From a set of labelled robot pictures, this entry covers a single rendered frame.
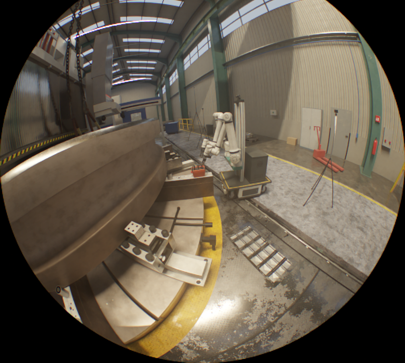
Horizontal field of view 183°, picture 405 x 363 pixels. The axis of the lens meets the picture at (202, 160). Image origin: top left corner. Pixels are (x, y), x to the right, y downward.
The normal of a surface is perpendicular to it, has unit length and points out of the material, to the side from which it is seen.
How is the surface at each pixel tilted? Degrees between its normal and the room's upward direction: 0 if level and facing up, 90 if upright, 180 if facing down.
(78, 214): 82
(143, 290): 0
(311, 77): 90
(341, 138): 90
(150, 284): 0
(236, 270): 0
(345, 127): 90
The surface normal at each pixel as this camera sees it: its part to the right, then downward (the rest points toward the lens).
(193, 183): 0.11, 0.36
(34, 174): 0.89, 0.10
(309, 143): -0.89, 0.23
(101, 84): 0.44, 0.30
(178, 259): -0.08, -0.93
